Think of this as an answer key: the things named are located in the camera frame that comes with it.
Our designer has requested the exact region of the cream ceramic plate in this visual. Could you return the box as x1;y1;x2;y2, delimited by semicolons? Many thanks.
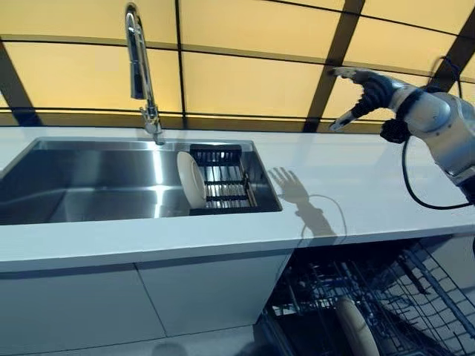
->
335;296;380;356
176;151;207;209

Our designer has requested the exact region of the stainless steel sink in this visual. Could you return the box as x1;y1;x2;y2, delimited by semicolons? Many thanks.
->
0;136;284;227

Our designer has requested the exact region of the open built-in dishwasher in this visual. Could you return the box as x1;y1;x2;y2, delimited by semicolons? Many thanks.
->
258;237;475;356

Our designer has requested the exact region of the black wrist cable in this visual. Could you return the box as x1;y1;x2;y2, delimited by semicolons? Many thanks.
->
402;55;475;210

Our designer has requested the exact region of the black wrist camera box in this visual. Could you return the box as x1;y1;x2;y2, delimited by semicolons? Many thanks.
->
380;118;410;144

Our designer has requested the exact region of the wire dishwasher rack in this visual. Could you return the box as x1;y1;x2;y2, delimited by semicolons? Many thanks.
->
269;247;475;356

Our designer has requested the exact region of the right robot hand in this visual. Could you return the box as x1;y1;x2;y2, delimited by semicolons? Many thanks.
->
327;67;404;132

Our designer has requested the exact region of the black dish drying rack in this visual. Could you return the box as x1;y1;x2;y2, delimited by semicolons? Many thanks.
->
189;143;261;217

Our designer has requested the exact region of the chrome kitchen faucet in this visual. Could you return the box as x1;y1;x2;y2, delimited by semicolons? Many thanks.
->
124;2;166;147

